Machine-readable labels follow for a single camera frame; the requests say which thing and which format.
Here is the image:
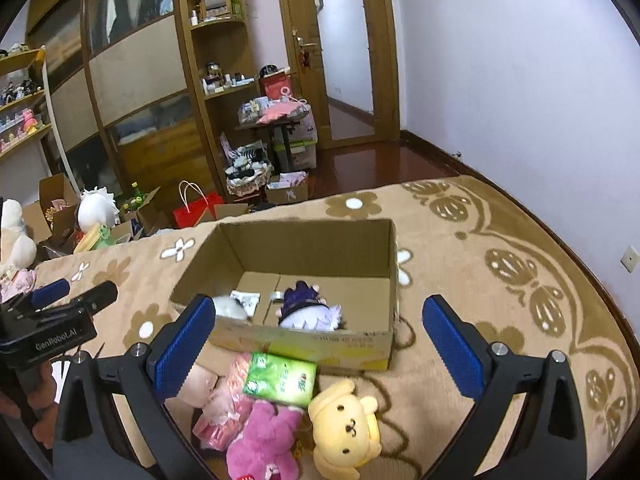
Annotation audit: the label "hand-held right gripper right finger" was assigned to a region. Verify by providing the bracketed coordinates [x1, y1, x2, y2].
[421, 295, 588, 480]

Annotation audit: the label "wooden corner shelf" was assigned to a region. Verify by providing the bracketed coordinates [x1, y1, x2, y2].
[172, 0, 261, 201]

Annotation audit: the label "red gift bag white handles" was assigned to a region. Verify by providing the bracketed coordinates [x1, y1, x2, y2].
[173, 181, 226, 229]

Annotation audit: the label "cream plush toy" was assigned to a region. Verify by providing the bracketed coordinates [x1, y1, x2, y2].
[0, 200, 38, 266]

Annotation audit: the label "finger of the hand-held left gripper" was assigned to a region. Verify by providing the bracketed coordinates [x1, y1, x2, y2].
[20, 278, 71, 311]
[30, 281, 119, 318]

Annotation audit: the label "small cluttered side table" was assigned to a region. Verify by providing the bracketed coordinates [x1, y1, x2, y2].
[235, 99, 321, 173]

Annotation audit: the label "small cardboard box with papers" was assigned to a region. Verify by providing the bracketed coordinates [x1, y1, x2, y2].
[265, 172, 308, 206]

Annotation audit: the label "person's left hand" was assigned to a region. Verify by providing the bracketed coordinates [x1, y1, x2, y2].
[25, 360, 62, 448]

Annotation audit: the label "pink bear plush toy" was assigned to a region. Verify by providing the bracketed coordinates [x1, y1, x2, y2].
[226, 400, 301, 480]

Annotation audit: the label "wooden door with glass panel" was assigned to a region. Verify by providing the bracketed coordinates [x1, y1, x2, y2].
[275, 0, 401, 148]

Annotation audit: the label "yellow figurine display shelf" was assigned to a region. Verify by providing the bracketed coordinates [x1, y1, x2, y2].
[0, 47, 53, 161]

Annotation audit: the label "brown cardboard box with clutter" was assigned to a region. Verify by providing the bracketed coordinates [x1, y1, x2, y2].
[22, 174, 81, 246]

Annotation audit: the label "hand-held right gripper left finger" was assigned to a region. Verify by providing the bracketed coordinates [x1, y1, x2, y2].
[52, 294, 217, 480]

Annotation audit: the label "wooden wardrobe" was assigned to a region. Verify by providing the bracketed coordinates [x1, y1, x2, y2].
[25, 0, 221, 201]

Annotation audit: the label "red paper bag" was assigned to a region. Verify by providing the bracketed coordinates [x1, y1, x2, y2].
[259, 71, 293, 103]

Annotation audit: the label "white printed packet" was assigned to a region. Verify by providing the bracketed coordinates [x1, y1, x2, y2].
[230, 290, 262, 317]

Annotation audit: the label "wicker basket with lace trim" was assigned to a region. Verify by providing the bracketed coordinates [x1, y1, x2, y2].
[225, 159, 275, 201]

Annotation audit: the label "pink soft packet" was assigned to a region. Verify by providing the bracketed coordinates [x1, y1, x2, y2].
[192, 352, 256, 453]

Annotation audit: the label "white spiky-haired plush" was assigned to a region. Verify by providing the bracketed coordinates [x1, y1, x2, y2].
[77, 186, 121, 231]

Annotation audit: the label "beige flower-pattern blanket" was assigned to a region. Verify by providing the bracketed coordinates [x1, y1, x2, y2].
[30, 175, 626, 480]

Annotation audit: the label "purple-haired plush doll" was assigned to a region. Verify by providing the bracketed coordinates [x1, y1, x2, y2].
[276, 281, 346, 332]

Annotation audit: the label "green tissue pack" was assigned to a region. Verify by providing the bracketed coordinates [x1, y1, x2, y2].
[243, 351, 318, 407]

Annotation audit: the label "yellow dog plush toy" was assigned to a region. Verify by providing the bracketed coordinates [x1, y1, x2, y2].
[307, 379, 382, 480]

